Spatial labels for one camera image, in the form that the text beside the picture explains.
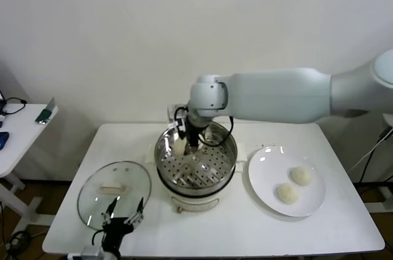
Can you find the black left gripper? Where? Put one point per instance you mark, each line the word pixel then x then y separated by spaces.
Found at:
pixel 116 230

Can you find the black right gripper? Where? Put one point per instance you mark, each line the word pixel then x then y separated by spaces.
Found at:
pixel 193 134

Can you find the white steamed baozi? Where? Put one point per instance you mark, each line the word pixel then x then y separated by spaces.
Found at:
pixel 287 193
pixel 179 148
pixel 301 175

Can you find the round glass pot lid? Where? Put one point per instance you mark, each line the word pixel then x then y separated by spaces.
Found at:
pixel 111 188

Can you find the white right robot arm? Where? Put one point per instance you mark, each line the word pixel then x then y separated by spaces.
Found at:
pixel 276 97

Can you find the perforated steel steamer basket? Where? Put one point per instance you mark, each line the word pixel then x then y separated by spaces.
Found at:
pixel 215 167

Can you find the white electric cooker pot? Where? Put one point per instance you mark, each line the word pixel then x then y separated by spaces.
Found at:
pixel 193 204

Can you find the round white plate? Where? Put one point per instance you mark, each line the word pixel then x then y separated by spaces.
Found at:
pixel 311 201

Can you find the white side table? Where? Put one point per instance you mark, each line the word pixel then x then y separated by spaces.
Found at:
pixel 21 132

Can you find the blue computer mouse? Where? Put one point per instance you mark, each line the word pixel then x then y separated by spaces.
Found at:
pixel 3 140

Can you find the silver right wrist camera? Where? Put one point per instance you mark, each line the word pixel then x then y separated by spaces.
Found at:
pixel 173 117

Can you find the white desk foot frame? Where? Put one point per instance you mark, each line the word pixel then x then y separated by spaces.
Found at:
pixel 380 207

